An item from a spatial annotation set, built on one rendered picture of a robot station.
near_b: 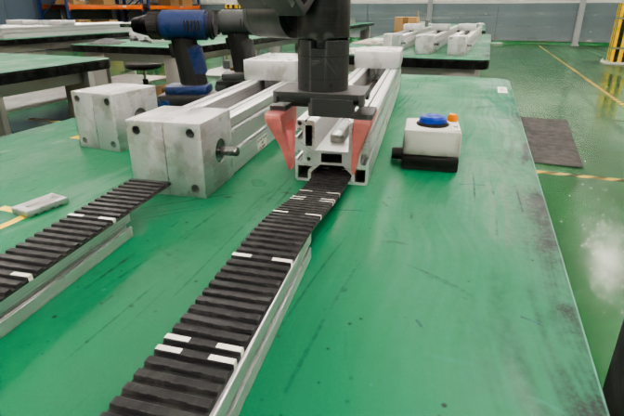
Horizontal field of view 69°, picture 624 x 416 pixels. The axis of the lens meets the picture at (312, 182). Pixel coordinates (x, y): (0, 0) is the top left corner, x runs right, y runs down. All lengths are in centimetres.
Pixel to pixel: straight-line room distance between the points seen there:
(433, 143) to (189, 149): 34
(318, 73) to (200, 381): 33
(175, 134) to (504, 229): 39
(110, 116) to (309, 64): 40
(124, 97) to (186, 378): 60
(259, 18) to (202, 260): 28
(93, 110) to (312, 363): 61
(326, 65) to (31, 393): 37
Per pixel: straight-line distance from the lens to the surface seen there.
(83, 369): 35
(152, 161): 60
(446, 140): 67
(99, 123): 82
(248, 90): 89
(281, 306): 35
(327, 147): 62
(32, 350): 39
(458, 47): 248
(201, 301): 33
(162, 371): 29
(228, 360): 28
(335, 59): 50
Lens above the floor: 100
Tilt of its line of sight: 21 degrees down
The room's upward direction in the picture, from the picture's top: straight up
